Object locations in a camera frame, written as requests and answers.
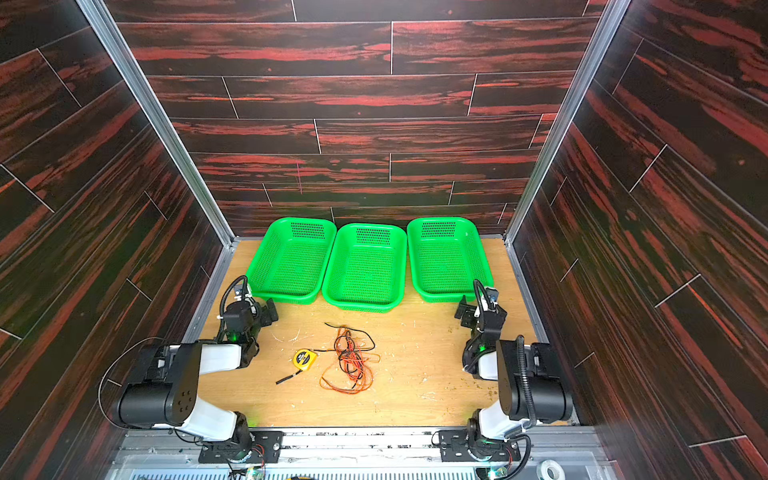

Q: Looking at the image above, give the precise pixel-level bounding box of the black cable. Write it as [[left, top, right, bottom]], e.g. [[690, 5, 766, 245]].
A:
[[312, 322, 377, 379]]

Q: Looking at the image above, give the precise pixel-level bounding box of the red cable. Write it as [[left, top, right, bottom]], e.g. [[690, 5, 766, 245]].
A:
[[333, 326, 368, 391]]

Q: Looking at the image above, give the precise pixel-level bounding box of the orange cable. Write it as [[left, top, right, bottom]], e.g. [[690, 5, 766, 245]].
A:
[[319, 341, 382, 395]]

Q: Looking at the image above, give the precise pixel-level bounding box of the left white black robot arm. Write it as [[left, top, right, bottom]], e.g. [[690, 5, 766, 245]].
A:
[[110, 275, 279, 463]]

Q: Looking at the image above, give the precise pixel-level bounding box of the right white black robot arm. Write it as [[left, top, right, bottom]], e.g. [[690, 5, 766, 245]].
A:
[[455, 279, 573, 461]]

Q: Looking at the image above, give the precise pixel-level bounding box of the left green plastic basket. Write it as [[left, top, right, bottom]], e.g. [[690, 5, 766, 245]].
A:
[[246, 217, 337, 305]]

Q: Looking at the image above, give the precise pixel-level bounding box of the green plastic basket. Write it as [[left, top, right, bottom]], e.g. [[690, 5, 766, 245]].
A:
[[246, 217, 337, 305], [407, 217, 494, 303], [322, 223, 407, 313]]

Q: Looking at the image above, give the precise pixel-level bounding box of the yellow tape measure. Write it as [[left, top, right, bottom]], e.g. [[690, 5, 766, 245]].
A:
[[275, 349, 318, 385]]

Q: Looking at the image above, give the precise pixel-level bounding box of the right green plastic basket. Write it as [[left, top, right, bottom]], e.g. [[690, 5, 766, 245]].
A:
[[407, 217, 494, 303]]

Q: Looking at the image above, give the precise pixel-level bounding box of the middle green plastic basket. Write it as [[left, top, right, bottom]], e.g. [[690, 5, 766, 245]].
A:
[[322, 223, 407, 313]]

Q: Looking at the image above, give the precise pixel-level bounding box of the white tape roll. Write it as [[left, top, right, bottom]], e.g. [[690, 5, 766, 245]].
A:
[[536, 459, 565, 480]]

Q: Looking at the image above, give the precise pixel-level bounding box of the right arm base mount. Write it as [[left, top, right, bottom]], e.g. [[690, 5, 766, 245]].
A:
[[432, 427, 522, 463]]

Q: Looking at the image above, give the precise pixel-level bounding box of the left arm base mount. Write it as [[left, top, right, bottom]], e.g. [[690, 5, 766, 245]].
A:
[[198, 429, 285, 465]]

